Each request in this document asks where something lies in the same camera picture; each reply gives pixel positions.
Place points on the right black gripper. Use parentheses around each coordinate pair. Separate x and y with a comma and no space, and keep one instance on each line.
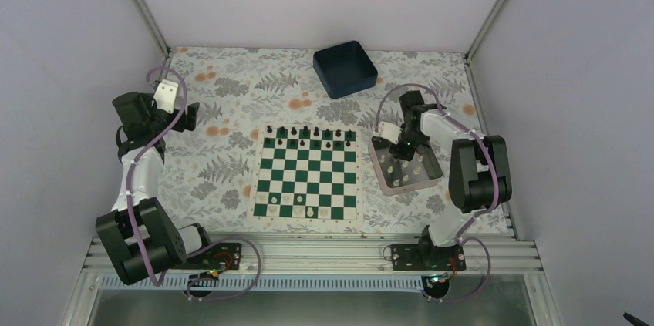
(406,155)

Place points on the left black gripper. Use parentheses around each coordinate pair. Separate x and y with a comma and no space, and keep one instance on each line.
(190,123)

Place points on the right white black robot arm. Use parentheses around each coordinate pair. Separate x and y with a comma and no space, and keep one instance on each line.
(479,174)

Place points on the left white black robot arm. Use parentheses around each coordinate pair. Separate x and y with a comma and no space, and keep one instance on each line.
(137,234)

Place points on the green white chess board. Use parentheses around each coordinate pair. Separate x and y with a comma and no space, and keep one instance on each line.
(325,178)

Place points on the metal tray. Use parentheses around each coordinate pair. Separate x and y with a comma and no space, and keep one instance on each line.
(400,176)

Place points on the floral patterned table mat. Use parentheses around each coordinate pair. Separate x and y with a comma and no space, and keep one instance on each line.
(207,176)

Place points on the dark blue square bin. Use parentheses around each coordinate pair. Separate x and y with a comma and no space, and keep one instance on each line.
(344,69)

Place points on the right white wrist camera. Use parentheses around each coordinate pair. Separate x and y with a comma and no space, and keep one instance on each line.
(388,132)

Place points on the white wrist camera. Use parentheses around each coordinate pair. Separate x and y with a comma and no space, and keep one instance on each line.
(165,95)
(388,132)

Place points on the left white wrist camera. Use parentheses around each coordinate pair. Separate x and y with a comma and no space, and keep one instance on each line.
(165,95)

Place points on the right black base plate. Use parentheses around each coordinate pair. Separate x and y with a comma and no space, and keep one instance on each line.
(413,257)

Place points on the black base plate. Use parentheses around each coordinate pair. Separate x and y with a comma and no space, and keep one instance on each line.
(224,256)
(413,257)

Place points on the aluminium rail frame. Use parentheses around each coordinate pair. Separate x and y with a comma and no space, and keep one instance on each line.
(327,279)

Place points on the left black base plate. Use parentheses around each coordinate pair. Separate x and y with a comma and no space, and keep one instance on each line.
(224,256)

